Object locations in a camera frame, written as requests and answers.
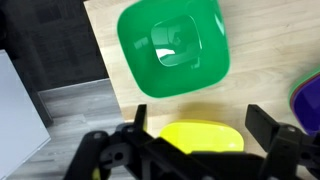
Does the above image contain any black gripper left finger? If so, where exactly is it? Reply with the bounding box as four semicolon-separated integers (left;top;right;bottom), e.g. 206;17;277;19
125;104;154;150

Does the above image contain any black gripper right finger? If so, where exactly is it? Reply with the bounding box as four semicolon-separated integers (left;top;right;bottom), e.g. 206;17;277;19
245;104;300;160

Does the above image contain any yellow plastic bowl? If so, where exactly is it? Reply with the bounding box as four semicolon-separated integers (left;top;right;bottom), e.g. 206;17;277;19
160;119;244;154

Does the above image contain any dark green plastic bowl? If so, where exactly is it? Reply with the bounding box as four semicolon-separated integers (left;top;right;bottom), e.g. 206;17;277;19
117;0;230;98

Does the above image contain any blue purple plastic bowl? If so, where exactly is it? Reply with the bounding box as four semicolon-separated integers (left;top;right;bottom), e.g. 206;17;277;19
293;73;320;135

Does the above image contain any light green bottom bowl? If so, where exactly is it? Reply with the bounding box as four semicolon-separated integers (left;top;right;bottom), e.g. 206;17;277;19
289;67;320;117

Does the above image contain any white drawer cabinet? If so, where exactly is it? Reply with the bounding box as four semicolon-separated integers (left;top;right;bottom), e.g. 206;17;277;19
0;50;51;180

